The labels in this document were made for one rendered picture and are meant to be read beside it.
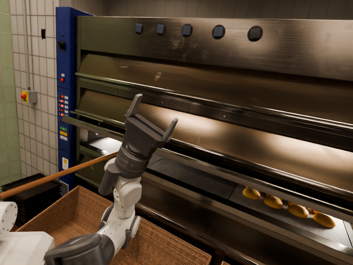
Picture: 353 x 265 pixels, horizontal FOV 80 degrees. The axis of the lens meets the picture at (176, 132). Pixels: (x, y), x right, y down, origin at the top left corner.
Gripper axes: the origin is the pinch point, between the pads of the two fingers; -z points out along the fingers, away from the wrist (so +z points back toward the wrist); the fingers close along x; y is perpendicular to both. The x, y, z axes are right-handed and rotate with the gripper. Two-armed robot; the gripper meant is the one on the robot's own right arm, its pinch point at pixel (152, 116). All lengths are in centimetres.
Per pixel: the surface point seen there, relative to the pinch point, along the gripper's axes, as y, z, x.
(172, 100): 65, 20, 16
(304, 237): 49, 35, -76
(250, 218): 51, 46, -54
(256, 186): 40, 22, -42
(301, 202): 38, 15, -58
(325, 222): 63, 30, -86
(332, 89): 60, -24, -44
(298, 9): 359, -93, -14
